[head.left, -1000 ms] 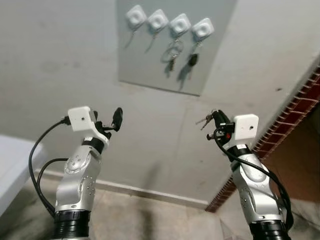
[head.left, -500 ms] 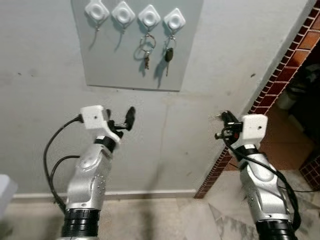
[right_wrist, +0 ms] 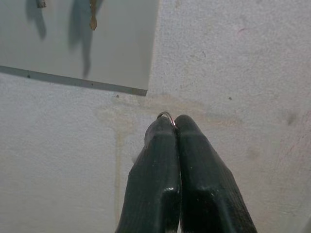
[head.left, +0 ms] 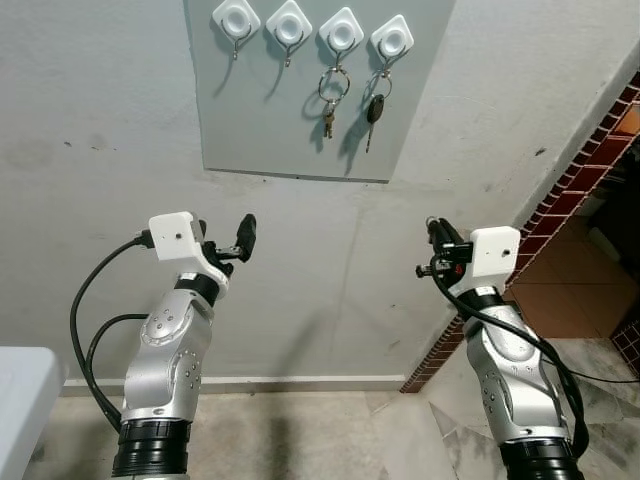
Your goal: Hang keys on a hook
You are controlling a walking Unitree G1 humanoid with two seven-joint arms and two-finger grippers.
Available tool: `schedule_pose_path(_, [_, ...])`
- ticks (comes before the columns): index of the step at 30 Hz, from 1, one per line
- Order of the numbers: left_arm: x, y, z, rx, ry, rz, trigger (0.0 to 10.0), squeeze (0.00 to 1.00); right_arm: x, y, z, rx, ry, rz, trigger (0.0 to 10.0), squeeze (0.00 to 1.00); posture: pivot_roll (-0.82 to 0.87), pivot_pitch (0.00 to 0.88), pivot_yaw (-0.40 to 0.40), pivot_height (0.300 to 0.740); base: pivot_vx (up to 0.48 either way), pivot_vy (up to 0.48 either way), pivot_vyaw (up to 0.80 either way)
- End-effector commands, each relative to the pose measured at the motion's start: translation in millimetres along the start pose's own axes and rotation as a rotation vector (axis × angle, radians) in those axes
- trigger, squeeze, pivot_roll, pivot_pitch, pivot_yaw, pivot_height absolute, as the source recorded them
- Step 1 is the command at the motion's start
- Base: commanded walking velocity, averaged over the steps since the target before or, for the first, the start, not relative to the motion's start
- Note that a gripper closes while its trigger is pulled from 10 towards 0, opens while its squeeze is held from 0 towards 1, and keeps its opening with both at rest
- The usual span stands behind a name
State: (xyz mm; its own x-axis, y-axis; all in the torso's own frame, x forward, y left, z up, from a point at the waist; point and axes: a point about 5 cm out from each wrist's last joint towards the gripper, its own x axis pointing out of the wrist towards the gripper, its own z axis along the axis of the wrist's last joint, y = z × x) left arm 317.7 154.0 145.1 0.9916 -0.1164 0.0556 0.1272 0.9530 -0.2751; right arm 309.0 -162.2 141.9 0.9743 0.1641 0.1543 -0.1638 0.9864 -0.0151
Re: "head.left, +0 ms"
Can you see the black headed car key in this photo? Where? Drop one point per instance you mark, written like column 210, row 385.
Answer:
column 375, row 108

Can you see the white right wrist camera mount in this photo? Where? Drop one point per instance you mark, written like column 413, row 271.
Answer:
column 495, row 250

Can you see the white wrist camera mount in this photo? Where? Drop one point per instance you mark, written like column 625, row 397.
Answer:
column 172, row 235
column 495, row 250

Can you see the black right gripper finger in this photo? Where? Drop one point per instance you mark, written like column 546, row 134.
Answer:
column 436, row 234
column 453, row 240

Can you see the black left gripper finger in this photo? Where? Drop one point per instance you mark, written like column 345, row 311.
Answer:
column 246, row 236
column 201, row 232

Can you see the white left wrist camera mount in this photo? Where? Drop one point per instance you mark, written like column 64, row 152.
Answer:
column 172, row 235

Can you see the grey wall board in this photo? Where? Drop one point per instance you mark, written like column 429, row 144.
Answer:
column 270, row 120

